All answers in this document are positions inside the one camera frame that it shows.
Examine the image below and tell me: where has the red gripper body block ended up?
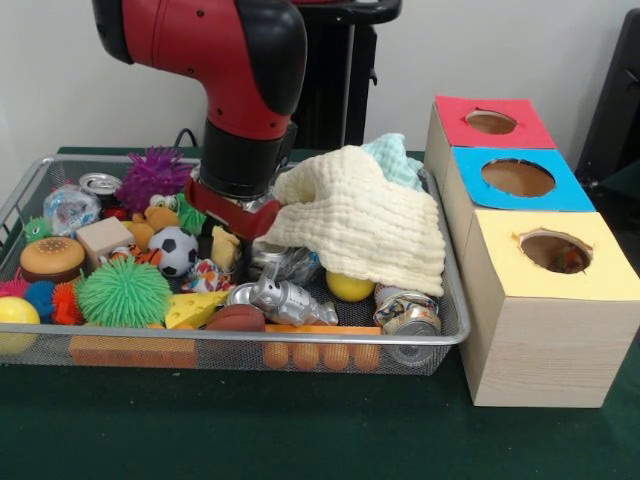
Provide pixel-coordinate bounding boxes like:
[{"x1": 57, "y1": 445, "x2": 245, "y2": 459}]
[{"x1": 184, "y1": 177, "x2": 281, "y2": 244}]

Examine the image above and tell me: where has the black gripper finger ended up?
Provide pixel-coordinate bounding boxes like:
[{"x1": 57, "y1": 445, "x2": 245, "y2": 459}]
[{"x1": 241, "y1": 239, "x2": 258, "y2": 281}]

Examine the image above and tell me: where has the multicolour confetti print cloth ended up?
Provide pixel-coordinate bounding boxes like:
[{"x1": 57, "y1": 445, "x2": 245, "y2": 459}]
[{"x1": 180, "y1": 258, "x2": 235, "y2": 295}]

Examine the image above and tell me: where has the cream waffle cloth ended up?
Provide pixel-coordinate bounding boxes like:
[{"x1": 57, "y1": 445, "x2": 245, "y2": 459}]
[{"x1": 252, "y1": 147, "x2": 447, "y2": 297}]

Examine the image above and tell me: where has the shallow grey mesh bin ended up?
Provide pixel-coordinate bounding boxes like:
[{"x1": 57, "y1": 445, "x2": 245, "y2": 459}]
[{"x1": 0, "y1": 153, "x2": 472, "y2": 377}]

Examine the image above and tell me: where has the wooden box with three holes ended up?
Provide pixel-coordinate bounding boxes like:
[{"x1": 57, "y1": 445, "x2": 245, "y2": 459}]
[{"x1": 424, "y1": 94, "x2": 640, "y2": 409}]

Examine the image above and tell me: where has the yellow plush toy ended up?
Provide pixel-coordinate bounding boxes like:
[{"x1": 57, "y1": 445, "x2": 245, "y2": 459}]
[{"x1": 209, "y1": 224, "x2": 243, "y2": 272}]

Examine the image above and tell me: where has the silver robot toy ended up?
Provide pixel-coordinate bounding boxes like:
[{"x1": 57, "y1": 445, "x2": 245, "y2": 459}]
[{"x1": 249, "y1": 275, "x2": 340, "y2": 327}]

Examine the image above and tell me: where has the black white soccer ball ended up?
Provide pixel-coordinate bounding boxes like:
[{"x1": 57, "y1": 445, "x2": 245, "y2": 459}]
[{"x1": 147, "y1": 225, "x2": 200, "y2": 278}]

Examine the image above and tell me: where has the yellow cheese wedge toy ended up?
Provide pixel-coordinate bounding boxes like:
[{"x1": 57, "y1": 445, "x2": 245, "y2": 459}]
[{"x1": 164, "y1": 290, "x2": 232, "y2": 330}]

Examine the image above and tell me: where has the purple spiky rubber ball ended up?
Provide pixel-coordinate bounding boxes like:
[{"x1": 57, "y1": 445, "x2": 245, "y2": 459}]
[{"x1": 114, "y1": 145, "x2": 195, "y2": 214}]

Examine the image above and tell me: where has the green spiky rubber ball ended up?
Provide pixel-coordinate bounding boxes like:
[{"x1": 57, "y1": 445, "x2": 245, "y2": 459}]
[{"x1": 75, "y1": 259, "x2": 174, "y2": 329}]

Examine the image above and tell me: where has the plain wooden cube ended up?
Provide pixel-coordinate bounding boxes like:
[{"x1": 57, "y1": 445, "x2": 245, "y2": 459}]
[{"x1": 75, "y1": 217, "x2": 136, "y2": 274}]

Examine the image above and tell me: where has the mint green waffle cloth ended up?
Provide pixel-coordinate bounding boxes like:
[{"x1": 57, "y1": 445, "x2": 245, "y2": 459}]
[{"x1": 360, "y1": 132, "x2": 424, "y2": 194}]

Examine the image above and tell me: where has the toy hamburger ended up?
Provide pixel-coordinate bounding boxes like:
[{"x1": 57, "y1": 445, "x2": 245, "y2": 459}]
[{"x1": 18, "y1": 236, "x2": 87, "y2": 285}]

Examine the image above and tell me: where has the black cable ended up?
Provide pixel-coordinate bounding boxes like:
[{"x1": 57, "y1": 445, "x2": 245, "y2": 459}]
[{"x1": 173, "y1": 127, "x2": 207, "y2": 149}]

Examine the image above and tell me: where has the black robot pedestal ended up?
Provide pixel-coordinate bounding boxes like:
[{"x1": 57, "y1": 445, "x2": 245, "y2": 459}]
[{"x1": 289, "y1": 0, "x2": 404, "y2": 151}]

